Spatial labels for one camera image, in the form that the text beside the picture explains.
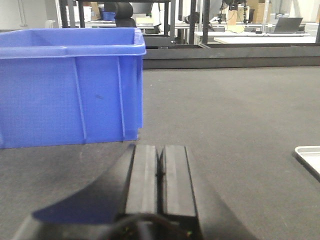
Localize black office chair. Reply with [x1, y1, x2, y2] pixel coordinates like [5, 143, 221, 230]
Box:
[104, 2, 137, 28]

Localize black conveyor frame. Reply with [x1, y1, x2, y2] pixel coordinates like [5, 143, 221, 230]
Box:
[143, 43, 320, 70]

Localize blue bin on conveyor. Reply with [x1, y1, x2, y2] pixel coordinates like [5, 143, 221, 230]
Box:
[0, 27, 146, 149]

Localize grey metal tray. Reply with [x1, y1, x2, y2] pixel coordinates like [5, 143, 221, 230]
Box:
[294, 145, 320, 182]

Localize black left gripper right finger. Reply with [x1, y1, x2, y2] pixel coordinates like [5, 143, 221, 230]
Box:
[159, 145, 256, 240]

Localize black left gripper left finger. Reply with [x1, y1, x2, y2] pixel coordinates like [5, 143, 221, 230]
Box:
[13, 144, 157, 240]

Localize grey laptop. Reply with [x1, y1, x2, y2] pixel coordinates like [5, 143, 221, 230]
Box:
[272, 17, 303, 34]

